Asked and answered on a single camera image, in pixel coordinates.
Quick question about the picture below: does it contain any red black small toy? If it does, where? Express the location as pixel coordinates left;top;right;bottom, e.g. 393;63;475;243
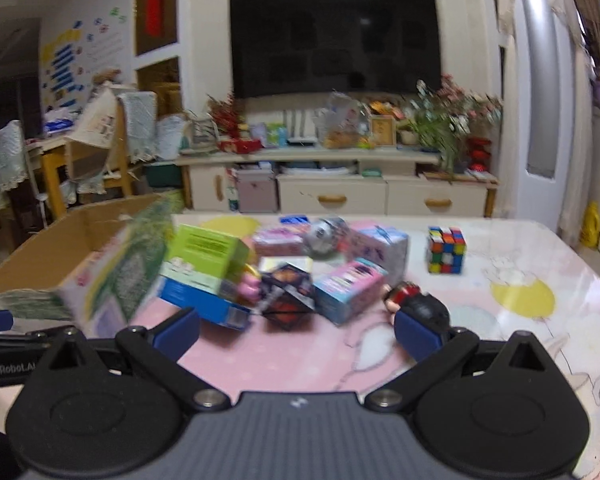
382;281;451;335

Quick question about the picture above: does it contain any green lime box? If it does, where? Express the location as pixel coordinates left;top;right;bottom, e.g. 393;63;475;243
161;224;250;300

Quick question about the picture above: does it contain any Rubik's cube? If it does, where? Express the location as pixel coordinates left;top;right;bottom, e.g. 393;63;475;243
426;226;467;275

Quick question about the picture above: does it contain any pink blue toy box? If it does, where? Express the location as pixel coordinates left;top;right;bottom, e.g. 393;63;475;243
314;258;387;326

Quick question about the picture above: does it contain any pink box blue ribbon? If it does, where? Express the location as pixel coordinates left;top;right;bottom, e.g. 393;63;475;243
346;220;410;285

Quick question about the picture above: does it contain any dark geometric puzzle cube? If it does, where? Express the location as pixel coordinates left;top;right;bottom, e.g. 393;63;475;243
257;263;315;330

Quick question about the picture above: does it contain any silver panda ball toy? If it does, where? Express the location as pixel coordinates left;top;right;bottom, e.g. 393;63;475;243
303;217;349;259

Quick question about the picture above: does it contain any pink small box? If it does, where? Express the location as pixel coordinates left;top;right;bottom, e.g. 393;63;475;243
251;224;308;257

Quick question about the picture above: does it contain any cardboard milk carton box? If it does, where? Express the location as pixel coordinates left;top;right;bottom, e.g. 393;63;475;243
0;191;184;338

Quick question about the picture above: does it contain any chair with lace cover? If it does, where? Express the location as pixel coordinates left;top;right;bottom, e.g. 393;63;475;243
0;120;29;210

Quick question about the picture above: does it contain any wooden dining table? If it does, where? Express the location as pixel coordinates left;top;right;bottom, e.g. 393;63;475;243
31;132;133;220

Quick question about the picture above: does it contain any pink storage case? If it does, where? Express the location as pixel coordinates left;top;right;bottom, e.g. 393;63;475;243
236;169;278;214

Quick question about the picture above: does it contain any cream TV cabinet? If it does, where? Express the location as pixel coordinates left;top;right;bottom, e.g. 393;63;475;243
175;148;498;218

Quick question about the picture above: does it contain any red lantern ornament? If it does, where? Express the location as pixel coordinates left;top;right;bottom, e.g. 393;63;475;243
466;136;492;172

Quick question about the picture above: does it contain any red box on cabinet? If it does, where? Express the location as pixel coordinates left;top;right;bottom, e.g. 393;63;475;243
219;139;263;155

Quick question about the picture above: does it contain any wooden chair with cover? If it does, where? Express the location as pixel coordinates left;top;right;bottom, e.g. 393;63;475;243
65;84;158;195

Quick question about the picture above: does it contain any framed picture gold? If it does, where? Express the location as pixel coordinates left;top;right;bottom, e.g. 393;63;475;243
370;115;396;146

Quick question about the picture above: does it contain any potted flower plant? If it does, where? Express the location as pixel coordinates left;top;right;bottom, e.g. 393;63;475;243
408;75;503;174

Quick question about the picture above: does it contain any white air conditioner tower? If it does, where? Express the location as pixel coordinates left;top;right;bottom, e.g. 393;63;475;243
510;0;593;246

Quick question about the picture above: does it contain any plastic bag with snacks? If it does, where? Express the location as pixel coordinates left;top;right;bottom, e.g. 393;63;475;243
313;92;373;150

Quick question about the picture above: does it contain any black flat television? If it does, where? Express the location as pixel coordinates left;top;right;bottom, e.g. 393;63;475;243
230;0;442;99

